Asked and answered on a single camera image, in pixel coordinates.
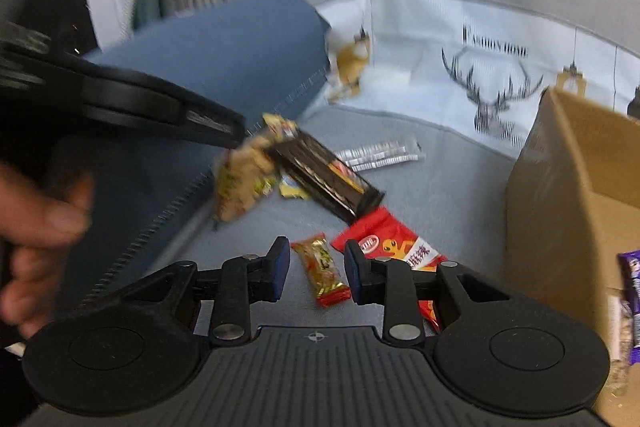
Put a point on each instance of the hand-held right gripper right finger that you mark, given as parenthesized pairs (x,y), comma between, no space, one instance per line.
(352,276)

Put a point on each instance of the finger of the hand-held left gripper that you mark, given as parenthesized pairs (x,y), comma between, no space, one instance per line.
(215,122)

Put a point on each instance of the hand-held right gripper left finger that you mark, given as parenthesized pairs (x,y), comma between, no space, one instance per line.
(281,268)

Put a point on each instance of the small orange red snack packet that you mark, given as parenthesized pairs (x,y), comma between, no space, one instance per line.
(320,269)

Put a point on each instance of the yellow snack packet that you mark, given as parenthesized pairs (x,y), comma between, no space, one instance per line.
(292,192)
(245,182)

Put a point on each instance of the cardboard box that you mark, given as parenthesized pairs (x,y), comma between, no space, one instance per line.
(550,207)

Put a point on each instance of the purple snack packet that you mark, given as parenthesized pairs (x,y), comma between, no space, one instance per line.
(631,287)

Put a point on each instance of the person's left hand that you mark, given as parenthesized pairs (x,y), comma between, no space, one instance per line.
(50,217)

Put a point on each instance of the blue sofa cushion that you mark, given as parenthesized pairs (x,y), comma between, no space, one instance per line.
(225,47)

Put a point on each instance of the dark brown snack packet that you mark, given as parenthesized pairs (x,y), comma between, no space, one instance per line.
(325,179)

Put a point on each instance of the silver sachet strip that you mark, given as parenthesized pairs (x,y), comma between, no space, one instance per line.
(375,149)
(390,162)

